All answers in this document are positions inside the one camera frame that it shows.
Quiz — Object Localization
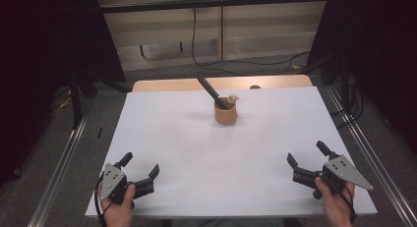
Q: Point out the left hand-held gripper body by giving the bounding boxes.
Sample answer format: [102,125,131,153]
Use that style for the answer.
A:
[99,161,155,209]

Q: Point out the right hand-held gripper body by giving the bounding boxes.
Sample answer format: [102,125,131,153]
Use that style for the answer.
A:
[292,153,375,200]

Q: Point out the tan cup with figure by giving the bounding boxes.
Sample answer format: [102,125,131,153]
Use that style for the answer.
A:
[213,92,240,125]

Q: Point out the person's left hand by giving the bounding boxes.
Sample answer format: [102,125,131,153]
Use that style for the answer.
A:
[99,183,137,227]

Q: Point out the person's right hand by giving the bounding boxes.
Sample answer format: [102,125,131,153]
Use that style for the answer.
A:
[315,176,357,227]

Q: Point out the white board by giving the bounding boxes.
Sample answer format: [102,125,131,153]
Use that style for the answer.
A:
[85,86,378,219]

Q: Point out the black metal stand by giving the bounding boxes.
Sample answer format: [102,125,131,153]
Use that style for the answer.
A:
[68,69,83,130]

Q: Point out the yellow floor item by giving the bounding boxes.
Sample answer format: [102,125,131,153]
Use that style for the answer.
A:
[58,95,73,109]

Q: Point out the wooden table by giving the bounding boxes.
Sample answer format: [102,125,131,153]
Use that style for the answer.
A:
[131,74,314,93]

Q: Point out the black curtain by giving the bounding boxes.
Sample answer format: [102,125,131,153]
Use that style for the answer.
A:
[0,0,127,189]
[306,0,417,152]

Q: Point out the black horizontal bar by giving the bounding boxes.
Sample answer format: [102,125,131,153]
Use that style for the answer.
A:
[97,0,332,15]

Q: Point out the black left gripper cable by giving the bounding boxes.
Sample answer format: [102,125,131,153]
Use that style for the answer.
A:
[92,176,111,227]

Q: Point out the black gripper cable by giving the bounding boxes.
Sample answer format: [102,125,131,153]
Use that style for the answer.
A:
[328,181,358,225]
[92,176,111,227]

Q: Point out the aluminium rail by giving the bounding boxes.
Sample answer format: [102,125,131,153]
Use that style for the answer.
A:
[328,87,417,227]
[28,112,89,227]

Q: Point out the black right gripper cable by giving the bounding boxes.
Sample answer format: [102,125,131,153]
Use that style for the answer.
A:
[328,181,358,225]

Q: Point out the black floor cables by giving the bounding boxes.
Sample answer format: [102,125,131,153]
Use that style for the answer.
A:
[328,85,365,130]

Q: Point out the black hanging wall cable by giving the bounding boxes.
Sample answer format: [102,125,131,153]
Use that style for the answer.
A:
[191,5,311,77]

